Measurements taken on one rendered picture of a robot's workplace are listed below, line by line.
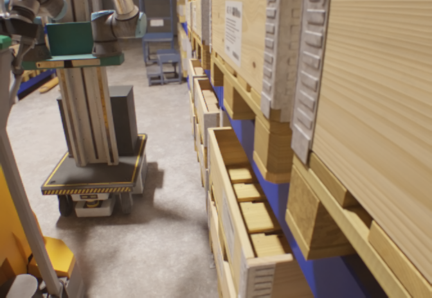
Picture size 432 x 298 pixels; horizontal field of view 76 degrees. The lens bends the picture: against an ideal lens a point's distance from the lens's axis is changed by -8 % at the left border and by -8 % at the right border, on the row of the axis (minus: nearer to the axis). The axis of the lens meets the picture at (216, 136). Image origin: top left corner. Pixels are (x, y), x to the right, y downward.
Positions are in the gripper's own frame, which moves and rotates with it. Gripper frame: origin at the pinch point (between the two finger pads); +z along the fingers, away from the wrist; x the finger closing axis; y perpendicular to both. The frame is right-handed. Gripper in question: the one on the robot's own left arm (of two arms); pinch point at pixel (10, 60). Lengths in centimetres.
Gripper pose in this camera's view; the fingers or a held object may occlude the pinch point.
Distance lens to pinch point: 113.1
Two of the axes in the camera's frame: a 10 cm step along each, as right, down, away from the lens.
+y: 3.8, -1.0, -9.2
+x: 9.2, 1.4, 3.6
